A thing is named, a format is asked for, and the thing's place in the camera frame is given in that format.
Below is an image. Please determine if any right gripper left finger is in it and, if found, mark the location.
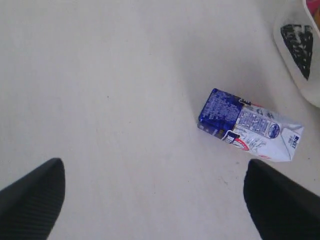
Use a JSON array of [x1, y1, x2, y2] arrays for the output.
[[0, 158, 66, 240]]

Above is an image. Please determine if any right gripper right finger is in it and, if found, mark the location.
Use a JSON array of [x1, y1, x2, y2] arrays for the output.
[[243, 159, 320, 240]]

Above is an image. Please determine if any blue white milk carton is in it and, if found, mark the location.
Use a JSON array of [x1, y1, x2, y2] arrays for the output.
[[197, 88, 304, 162]]

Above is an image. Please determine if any pink Lay's chip can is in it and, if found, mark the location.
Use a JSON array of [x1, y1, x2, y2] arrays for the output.
[[306, 0, 320, 18]]

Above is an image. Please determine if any left cream bin, triangle mark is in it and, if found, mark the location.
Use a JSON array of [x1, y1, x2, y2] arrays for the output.
[[273, 0, 320, 107]]

